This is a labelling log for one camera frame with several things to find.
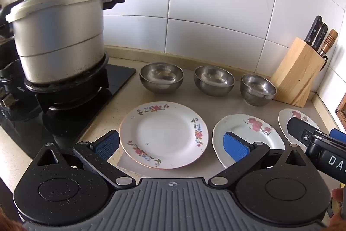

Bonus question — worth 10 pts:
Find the steel bowl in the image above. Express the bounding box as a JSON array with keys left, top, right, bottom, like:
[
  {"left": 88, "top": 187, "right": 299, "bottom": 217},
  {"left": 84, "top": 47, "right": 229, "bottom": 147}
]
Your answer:
[
  {"left": 139, "top": 62, "right": 184, "bottom": 94},
  {"left": 194, "top": 66, "right": 236, "bottom": 97},
  {"left": 240, "top": 73, "right": 277, "bottom": 107}
]

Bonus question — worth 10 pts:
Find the large floral white plate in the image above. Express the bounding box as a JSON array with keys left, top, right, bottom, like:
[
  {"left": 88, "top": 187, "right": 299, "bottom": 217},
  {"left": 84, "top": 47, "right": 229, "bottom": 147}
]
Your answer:
[{"left": 119, "top": 101, "right": 209, "bottom": 170}]

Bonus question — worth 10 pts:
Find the person's right hand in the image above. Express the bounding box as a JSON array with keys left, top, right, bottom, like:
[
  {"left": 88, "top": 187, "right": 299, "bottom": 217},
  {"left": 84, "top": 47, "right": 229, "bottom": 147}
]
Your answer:
[{"left": 326, "top": 187, "right": 346, "bottom": 229}]

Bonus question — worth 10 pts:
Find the wooden framed cabinet window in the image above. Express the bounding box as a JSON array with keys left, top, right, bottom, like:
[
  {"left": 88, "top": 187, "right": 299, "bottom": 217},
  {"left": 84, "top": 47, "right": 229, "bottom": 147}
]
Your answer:
[{"left": 335, "top": 94, "right": 346, "bottom": 129}]

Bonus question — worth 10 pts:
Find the wooden knife block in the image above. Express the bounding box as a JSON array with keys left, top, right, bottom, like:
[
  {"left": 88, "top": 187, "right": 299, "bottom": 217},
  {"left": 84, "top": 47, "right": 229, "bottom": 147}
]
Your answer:
[{"left": 270, "top": 37, "right": 325, "bottom": 108}]

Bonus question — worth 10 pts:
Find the black gas stove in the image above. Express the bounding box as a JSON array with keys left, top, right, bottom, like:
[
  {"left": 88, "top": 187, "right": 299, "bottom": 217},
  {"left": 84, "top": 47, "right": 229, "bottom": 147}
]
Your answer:
[{"left": 0, "top": 0, "right": 137, "bottom": 160}]

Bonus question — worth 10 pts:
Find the large aluminium pressure cooker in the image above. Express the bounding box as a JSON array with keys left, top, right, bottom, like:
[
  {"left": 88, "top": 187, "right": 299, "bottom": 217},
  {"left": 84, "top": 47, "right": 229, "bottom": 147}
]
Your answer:
[{"left": 5, "top": 0, "right": 125, "bottom": 84}]

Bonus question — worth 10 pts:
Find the black ribbed knife handle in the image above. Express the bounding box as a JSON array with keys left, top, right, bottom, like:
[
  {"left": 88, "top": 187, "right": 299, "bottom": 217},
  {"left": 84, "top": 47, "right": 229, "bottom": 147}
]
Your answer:
[{"left": 312, "top": 23, "right": 328, "bottom": 51}]

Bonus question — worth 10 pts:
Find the wooden tool handle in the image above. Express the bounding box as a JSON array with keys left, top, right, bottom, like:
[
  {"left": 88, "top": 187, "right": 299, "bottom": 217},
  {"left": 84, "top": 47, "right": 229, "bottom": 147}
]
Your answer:
[{"left": 319, "top": 29, "right": 338, "bottom": 56}]

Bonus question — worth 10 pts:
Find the black riveted knife handle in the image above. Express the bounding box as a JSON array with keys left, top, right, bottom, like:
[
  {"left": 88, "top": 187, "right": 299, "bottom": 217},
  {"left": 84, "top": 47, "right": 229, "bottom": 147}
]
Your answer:
[{"left": 304, "top": 15, "right": 323, "bottom": 45}]

